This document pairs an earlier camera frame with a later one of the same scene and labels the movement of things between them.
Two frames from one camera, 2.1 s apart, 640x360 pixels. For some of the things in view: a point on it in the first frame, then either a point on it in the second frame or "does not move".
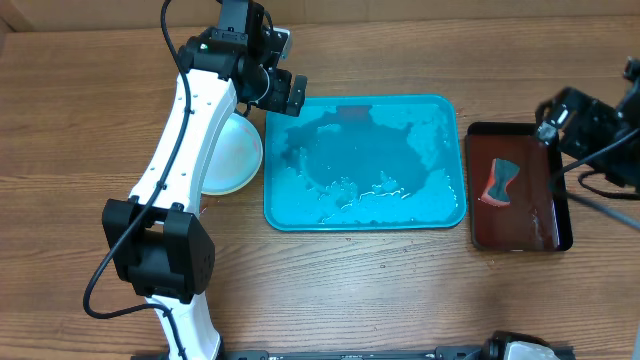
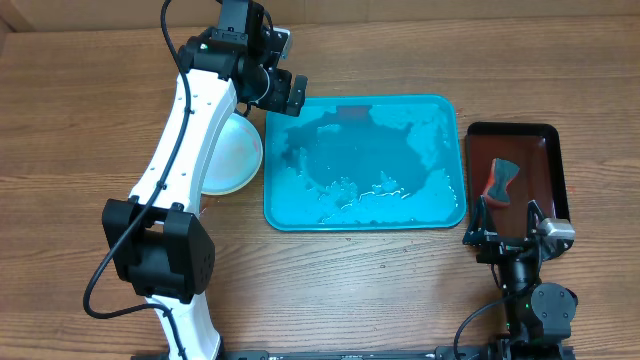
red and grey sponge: (503, 172) does not move
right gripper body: (585, 127) to (499, 248)
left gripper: (277, 100) does not move
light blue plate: (235, 157) does not move
